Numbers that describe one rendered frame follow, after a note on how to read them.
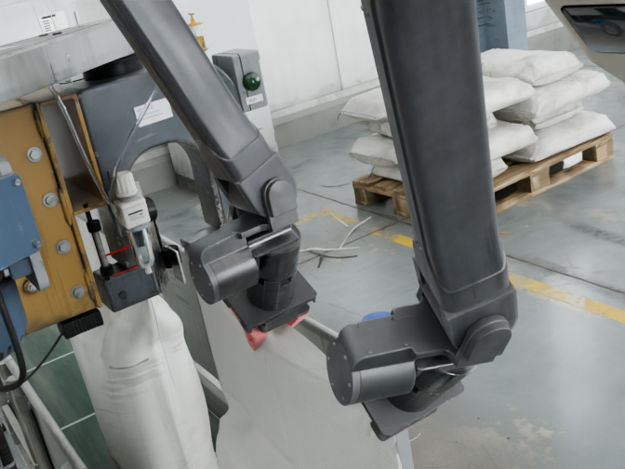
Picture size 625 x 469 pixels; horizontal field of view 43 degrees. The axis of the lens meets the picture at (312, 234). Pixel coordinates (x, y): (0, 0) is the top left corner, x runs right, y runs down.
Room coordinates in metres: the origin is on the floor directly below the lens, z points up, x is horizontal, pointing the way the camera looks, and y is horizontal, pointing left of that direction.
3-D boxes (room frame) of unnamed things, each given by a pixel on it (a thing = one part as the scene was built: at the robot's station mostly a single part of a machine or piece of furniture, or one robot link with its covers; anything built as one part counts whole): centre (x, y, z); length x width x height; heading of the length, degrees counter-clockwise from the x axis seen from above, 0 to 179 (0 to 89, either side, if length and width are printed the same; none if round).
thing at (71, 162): (1.19, 0.36, 1.26); 0.22 x 0.05 x 0.16; 29
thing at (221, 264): (0.84, 0.08, 1.19); 0.11 x 0.09 x 0.12; 120
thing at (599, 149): (4.21, -1.00, 0.07); 1.20 x 0.82 x 0.14; 121
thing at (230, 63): (1.28, 0.07, 1.28); 0.08 x 0.05 x 0.09; 29
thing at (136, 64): (1.23, 0.25, 1.35); 0.09 x 0.09 x 0.03
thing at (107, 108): (1.31, 0.25, 1.21); 0.30 x 0.25 x 0.30; 29
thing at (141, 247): (1.09, 0.25, 1.11); 0.03 x 0.03 x 0.06
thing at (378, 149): (4.22, -0.65, 0.32); 0.67 x 0.42 x 0.14; 123
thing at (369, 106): (4.22, -0.64, 0.56); 0.66 x 0.43 x 0.15; 117
